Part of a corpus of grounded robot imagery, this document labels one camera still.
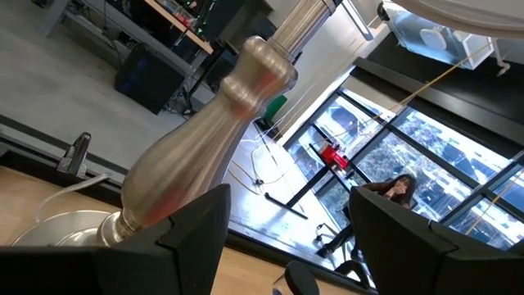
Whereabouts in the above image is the black-framed window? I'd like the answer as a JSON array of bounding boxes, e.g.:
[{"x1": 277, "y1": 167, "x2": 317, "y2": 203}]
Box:
[{"x1": 284, "y1": 88, "x2": 524, "y2": 252}]

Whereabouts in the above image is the white lamp shade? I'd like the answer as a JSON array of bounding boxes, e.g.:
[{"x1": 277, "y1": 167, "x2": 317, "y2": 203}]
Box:
[{"x1": 391, "y1": 0, "x2": 524, "y2": 41}]

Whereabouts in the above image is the black computer tower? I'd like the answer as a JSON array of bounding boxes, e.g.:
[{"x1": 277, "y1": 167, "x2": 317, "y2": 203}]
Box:
[{"x1": 114, "y1": 43, "x2": 185, "y2": 116}]

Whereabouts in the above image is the red device on stand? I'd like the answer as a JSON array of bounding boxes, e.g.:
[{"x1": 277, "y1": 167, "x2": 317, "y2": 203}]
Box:
[{"x1": 318, "y1": 143, "x2": 350, "y2": 171}]

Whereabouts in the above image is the brown bottle black cap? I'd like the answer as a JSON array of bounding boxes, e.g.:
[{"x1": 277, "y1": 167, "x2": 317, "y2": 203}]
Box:
[{"x1": 272, "y1": 260, "x2": 321, "y2": 295}]

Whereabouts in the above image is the person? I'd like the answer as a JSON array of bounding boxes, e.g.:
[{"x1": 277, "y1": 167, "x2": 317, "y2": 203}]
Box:
[{"x1": 317, "y1": 174, "x2": 418, "y2": 288}]

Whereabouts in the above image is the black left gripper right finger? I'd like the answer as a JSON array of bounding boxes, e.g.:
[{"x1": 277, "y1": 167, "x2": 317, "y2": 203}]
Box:
[{"x1": 348, "y1": 186, "x2": 524, "y2": 295}]

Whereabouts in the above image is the black grey rail clamp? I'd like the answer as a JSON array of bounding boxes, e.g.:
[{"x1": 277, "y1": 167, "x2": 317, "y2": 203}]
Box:
[{"x1": 56, "y1": 131, "x2": 92, "y2": 178}]

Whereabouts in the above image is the silver metal lamp base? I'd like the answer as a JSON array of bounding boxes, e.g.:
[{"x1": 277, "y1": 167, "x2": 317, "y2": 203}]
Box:
[{"x1": 10, "y1": 0, "x2": 343, "y2": 247}]

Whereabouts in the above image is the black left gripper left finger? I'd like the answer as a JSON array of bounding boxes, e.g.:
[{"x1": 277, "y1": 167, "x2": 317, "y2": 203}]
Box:
[{"x1": 97, "y1": 183, "x2": 233, "y2": 295}]

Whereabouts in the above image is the grey desk wooden top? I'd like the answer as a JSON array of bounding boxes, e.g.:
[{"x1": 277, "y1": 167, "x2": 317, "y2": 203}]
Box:
[{"x1": 40, "y1": 0, "x2": 215, "y2": 79}]

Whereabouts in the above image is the clear lamp cord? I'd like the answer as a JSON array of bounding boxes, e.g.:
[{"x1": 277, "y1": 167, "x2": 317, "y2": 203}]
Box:
[{"x1": 34, "y1": 171, "x2": 112, "y2": 225}]

